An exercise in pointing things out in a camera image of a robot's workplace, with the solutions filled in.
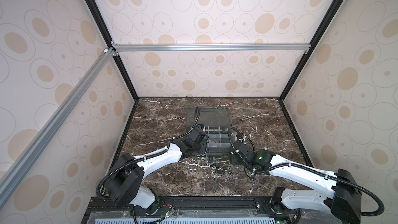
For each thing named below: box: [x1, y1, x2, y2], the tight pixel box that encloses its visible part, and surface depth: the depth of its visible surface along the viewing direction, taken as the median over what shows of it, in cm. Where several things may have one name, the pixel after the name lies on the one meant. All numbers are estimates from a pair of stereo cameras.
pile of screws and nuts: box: [188, 154, 230, 175], surface depth 89 cm
